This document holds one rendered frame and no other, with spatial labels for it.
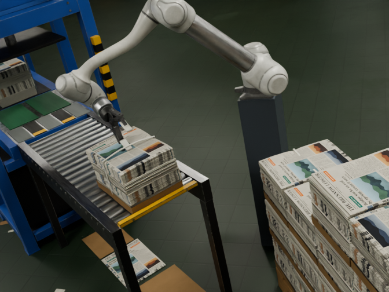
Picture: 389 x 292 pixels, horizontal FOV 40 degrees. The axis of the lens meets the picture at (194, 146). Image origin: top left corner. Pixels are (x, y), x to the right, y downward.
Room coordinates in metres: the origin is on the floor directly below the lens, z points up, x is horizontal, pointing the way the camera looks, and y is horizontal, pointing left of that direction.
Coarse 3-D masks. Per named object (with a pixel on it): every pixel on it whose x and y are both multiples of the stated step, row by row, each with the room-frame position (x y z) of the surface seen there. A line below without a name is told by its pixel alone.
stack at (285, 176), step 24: (312, 144) 2.27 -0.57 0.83; (264, 168) 2.16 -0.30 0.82; (288, 168) 2.11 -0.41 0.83; (312, 168) 2.06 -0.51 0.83; (288, 192) 1.92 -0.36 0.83; (288, 216) 1.93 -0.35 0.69; (288, 240) 1.97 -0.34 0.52; (312, 240) 1.70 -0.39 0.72; (288, 264) 2.03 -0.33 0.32; (312, 264) 1.72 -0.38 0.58; (336, 264) 1.50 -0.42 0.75; (288, 288) 2.06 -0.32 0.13; (360, 288) 1.34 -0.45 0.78
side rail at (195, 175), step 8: (96, 120) 3.22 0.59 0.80; (120, 128) 3.01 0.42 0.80; (176, 160) 2.46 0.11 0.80; (184, 168) 2.36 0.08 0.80; (192, 176) 2.27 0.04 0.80; (200, 176) 2.25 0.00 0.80; (200, 184) 2.20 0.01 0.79; (208, 184) 2.21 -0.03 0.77; (192, 192) 2.29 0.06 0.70; (200, 192) 2.21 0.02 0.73; (208, 192) 2.21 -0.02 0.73; (208, 200) 2.20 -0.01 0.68
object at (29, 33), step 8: (24, 32) 3.80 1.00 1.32; (32, 32) 3.75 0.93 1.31; (40, 32) 3.70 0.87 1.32; (48, 32) 3.65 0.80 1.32; (0, 40) 3.74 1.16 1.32; (16, 40) 3.64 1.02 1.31; (24, 40) 3.59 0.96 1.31; (32, 40) 3.54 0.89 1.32; (40, 40) 3.50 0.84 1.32; (48, 40) 3.46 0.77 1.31; (56, 40) 3.42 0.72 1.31; (0, 48) 3.52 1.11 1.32; (8, 48) 3.48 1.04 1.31; (16, 48) 3.43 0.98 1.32; (24, 48) 3.39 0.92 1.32; (32, 48) 3.34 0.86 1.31; (40, 48) 3.36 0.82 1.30; (0, 56) 3.32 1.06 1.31; (8, 56) 3.28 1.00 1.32; (16, 56) 3.28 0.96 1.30
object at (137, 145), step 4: (148, 136) 2.34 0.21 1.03; (144, 140) 2.32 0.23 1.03; (148, 140) 2.31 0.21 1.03; (152, 140) 2.30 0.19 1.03; (136, 144) 2.29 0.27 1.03; (140, 144) 2.28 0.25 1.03; (144, 144) 2.27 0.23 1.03; (124, 148) 2.27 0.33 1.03; (136, 148) 2.25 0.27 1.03; (112, 152) 2.26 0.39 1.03; (120, 152) 2.24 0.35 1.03; (124, 152) 2.23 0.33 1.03; (104, 156) 2.23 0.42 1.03; (112, 156) 2.22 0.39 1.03; (116, 156) 2.21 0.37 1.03; (100, 160) 2.22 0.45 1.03; (108, 160) 2.19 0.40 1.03; (104, 164) 2.18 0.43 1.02; (104, 172) 2.22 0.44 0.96; (108, 176) 2.19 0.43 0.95; (112, 184) 2.19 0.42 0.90; (112, 188) 2.20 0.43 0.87; (112, 192) 2.21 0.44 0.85
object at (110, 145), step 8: (136, 128) 2.46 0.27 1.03; (112, 136) 2.44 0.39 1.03; (128, 136) 2.39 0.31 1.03; (136, 136) 2.37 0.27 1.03; (144, 136) 2.35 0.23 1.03; (96, 144) 2.39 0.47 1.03; (104, 144) 2.36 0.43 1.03; (112, 144) 2.34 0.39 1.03; (120, 144) 2.32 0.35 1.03; (88, 152) 2.33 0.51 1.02; (96, 152) 2.30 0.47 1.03; (104, 152) 2.27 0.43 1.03; (96, 160) 2.26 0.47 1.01; (96, 168) 2.31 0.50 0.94; (96, 176) 2.35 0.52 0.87; (104, 176) 2.24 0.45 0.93; (104, 184) 2.28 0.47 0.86
